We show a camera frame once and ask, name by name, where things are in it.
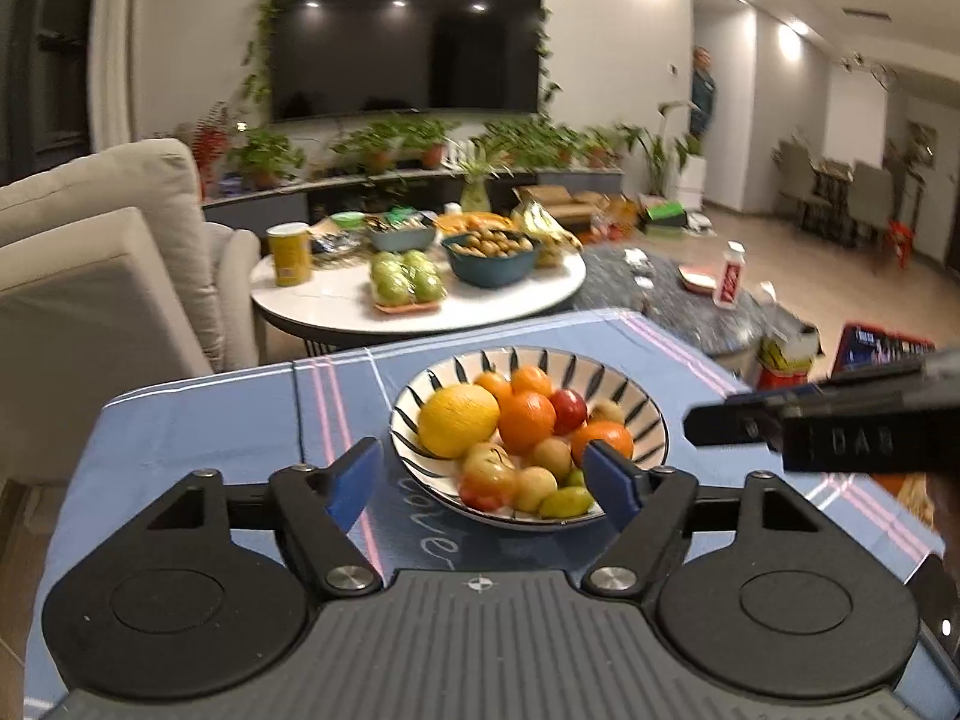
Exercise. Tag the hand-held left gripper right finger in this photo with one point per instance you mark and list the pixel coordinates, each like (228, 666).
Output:
(611, 480)

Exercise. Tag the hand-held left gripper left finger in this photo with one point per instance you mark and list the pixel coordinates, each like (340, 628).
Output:
(356, 476)

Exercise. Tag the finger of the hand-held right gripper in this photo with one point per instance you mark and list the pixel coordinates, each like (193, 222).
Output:
(780, 394)
(731, 424)

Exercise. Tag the small green oval fruit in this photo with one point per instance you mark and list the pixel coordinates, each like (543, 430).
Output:
(566, 502)
(575, 477)

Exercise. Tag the black striped white bowl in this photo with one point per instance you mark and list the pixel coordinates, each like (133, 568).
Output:
(420, 465)

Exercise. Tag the small brown round fruit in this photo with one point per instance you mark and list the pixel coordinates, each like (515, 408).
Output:
(536, 489)

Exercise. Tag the small red apple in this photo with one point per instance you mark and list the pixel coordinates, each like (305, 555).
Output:
(569, 410)
(489, 476)

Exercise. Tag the smooth orange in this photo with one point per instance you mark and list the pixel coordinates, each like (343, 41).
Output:
(527, 422)

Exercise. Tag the yellow lemon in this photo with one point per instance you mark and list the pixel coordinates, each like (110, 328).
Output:
(459, 420)

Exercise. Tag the pile of small tan fruits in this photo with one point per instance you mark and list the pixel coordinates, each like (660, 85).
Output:
(491, 244)

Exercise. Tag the white shopping bag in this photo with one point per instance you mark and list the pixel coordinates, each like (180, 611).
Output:
(784, 349)

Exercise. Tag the red-cased smartphone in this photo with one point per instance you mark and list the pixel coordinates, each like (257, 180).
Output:
(877, 349)

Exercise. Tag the dark marble round table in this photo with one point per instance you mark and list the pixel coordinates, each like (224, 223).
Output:
(675, 315)

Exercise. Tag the white bottle red label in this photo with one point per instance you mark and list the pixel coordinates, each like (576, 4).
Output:
(730, 277)

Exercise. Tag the pink dish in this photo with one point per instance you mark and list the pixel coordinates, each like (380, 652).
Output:
(697, 279)

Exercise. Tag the blue striped tablecloth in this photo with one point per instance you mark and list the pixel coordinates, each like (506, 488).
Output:
(210, 427)

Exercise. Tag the white round coffee table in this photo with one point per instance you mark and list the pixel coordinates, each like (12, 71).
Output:
(337, 315)

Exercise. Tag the white robot vacuum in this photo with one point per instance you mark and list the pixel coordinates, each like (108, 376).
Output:
(699, 223)

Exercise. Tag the crumpled white tissue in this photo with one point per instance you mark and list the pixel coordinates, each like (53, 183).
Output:
(637, 259)

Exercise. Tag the red stool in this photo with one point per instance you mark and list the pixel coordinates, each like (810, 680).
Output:
(900, 240)

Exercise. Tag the green apple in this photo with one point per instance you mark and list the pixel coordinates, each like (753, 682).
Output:
(427, 286)
(392, 289)
(418, 261)
(388, 262)

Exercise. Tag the green box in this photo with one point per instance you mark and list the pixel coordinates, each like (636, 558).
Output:
(664, 216)

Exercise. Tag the grey dining chair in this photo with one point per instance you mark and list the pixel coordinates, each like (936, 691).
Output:
(870, 199)
(796, 180)

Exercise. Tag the white air purifier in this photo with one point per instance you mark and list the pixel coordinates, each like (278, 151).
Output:
(694, 184)

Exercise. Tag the dark dining table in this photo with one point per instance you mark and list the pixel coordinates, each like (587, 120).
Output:
(832, 172)

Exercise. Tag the yellow can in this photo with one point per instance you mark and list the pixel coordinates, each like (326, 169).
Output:
(289, 256)

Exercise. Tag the pile of snack packets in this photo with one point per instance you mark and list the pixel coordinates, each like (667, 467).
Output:
(337, 241)

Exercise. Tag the large teal bowl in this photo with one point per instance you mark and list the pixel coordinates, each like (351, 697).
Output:
(489, 271)

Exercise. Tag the small teal bowl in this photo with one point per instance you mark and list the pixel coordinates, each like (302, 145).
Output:
(401, 238)

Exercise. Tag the bunch of bananas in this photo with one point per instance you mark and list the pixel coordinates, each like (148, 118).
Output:
(547, 232)

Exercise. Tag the green plastic bowl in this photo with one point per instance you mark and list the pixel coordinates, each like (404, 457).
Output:
(347, 220)

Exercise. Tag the large leafy floor plant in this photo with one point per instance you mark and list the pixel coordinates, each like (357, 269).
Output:
(656, 154)

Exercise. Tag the open cardboard box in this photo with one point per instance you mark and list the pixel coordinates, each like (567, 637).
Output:
(562, 202)

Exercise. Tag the orange plastic basket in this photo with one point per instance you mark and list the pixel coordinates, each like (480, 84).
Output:
(472, 223)

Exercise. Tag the dark television console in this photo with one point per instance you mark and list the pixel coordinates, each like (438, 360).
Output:
(262, 206)

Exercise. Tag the glass vase with plant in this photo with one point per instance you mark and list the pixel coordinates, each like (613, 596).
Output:
(475, 195)

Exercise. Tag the beige armchair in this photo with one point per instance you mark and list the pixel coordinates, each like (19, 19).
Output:
(90, 300)

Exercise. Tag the row of potted green plants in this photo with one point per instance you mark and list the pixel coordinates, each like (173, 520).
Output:
(262, 157)

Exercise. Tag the red berry plant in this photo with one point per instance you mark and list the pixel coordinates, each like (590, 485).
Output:
(214, 142)

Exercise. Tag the green ivy vine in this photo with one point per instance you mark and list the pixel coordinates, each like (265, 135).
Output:
(259, 37)

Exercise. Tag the light curtain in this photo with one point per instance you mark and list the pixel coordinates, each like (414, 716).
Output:
(112, 52)

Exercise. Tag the framed wall picture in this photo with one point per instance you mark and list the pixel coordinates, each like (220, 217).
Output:
(921, 142)

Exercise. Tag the wall-mounted black television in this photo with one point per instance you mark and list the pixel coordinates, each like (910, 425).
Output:
(405, 41)

